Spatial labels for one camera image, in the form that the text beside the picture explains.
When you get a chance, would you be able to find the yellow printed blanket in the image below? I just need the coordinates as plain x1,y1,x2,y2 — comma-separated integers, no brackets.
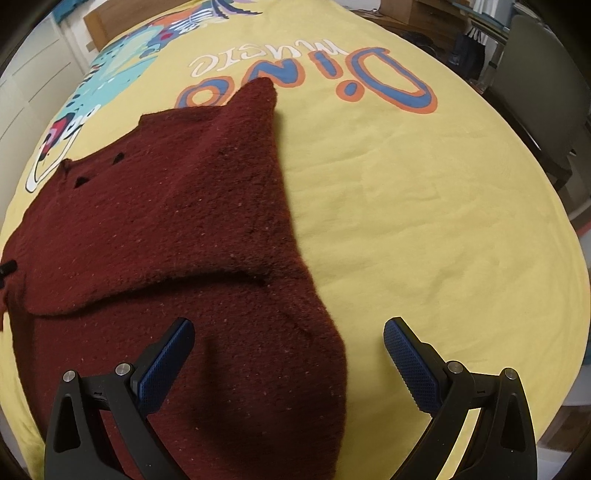
0,0,581,480

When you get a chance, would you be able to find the black backpack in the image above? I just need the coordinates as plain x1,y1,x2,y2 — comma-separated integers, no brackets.
404,30,445,54

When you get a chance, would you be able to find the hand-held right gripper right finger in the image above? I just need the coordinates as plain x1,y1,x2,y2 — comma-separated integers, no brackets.
383,316,539,480

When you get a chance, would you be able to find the dark red knitted sweater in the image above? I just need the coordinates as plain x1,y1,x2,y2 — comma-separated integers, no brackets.
0,78,348,480

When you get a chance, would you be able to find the teal cloth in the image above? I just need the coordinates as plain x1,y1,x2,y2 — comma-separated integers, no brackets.
50,0,85,22

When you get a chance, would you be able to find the dark grey chair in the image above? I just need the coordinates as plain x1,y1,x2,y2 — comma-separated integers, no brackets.
482,14,591,191

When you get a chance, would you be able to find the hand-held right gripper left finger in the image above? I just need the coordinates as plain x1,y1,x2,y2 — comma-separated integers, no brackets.
44,318,195,480

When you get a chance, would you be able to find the wooden desk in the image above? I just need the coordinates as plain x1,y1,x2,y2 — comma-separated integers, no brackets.
351,0,509,35

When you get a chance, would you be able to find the black hanging bag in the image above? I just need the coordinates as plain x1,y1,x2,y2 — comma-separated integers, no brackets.
454,27,486,71

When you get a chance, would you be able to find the wooden headboard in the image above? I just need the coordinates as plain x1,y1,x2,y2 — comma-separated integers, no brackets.
83,8,114,51

